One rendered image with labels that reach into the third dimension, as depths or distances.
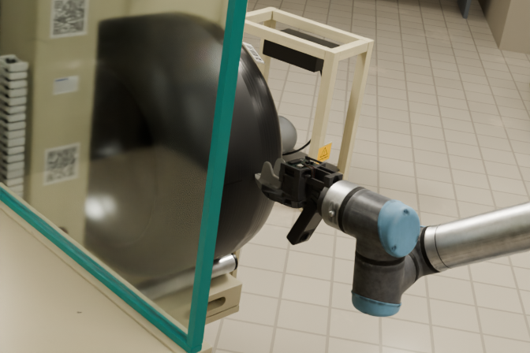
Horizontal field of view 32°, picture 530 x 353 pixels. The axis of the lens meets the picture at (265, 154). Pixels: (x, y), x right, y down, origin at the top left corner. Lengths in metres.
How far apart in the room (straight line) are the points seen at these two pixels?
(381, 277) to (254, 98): 0.46
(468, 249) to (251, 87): 0.54
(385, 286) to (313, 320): 1.99
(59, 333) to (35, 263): 0.17
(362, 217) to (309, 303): 2.12
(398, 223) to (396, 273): 0.11
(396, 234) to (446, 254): 0.16
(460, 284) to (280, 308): 0.85
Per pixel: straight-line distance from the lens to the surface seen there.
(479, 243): 1.72
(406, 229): 1.65
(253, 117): 1.87
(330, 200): 1.69
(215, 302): 2.16
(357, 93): 4.45
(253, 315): 3.63
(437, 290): 4.04
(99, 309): 1.31
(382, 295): 1.69
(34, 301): 1.32
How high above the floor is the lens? 2.00
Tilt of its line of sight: 24 degrees down
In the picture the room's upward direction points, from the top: 8 degrees clockwise
